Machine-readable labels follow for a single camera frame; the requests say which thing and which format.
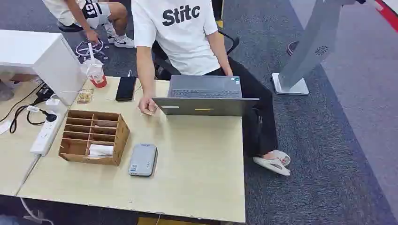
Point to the grey stand with white base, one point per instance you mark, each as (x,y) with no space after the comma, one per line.
(311,43)

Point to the seated person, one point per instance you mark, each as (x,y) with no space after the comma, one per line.
(180,46)

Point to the small tan card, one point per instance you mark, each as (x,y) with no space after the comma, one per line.
(150,113)

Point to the grey laptop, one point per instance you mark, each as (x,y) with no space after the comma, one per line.
(205,105)

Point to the person's right hand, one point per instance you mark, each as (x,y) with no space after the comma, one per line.
(146,104)

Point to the white power strip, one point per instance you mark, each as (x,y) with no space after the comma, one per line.
(45,136)

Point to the black power adapter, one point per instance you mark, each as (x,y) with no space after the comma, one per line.
(45,92)

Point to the dark round wheel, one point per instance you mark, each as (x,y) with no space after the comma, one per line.
(291,48)

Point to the tan printed card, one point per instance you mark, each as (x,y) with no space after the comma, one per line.
(85,96)

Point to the white paper label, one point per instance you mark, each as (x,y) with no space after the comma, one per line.
(4,127)

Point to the crouching person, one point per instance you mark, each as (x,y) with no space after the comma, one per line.
(93,12)

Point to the black smartphone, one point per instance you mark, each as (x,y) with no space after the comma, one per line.
(126,88)

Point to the pale slipper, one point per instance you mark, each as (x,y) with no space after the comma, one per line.
(270,166)
(281,154)

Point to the plastic drink cup with straw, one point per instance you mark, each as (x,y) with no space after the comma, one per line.
(96,74)

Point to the white charger plug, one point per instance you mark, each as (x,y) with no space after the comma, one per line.
(53,102)

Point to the wooden card box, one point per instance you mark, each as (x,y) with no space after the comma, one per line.
(121,139)

